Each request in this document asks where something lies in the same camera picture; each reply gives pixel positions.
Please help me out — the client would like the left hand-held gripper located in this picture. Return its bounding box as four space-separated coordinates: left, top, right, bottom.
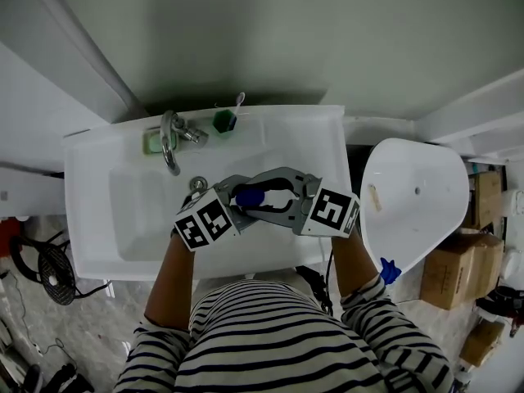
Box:
174 173 266 253

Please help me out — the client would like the white sink vanity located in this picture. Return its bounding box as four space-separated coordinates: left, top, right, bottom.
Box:
63 104 349 282

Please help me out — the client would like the person's right forearm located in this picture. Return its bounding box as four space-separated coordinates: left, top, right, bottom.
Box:
330 229 380 298

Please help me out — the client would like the large cardboard box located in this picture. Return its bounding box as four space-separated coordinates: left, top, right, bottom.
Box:
420 227 505 310

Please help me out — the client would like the person's left forearm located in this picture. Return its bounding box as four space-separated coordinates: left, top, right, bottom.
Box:
143 231 197 331

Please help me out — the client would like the long black floor cable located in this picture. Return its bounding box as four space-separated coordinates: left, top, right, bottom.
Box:
7 272 79 362

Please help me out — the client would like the dark blue round object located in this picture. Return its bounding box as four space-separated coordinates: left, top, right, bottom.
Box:
235 189 267 208

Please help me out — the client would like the black round mesh chair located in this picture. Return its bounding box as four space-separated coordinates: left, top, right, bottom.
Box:
10 235 110 306

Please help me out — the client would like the flat cardboard box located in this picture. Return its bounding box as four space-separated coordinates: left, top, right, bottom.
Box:
460 319 507 368

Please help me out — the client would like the white bathtub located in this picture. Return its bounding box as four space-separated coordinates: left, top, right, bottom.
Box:
359 137 471 276

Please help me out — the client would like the green soap dish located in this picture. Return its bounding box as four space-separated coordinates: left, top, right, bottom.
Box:
142 129 180 156

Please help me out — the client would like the blue glove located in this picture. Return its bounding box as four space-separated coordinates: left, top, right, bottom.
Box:
379 257 401 286

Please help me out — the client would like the green cup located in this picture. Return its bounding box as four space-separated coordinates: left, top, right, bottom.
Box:
212 110 238 133

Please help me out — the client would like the person in striped shirt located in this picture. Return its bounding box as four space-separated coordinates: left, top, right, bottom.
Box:
114 280 455 393

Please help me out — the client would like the white toothbrush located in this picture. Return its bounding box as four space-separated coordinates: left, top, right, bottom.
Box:
228 92 246 129

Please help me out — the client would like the black cable bundle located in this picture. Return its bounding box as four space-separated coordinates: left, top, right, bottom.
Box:
296 237 336 315

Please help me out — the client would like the upright cardboard box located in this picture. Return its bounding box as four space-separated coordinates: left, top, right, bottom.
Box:
474 171 504 228

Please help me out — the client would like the chrome faucet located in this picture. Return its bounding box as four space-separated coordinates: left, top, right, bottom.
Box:
160 110 210 177

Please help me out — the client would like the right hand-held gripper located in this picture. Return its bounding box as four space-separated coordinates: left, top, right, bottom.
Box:
250 165 361 239

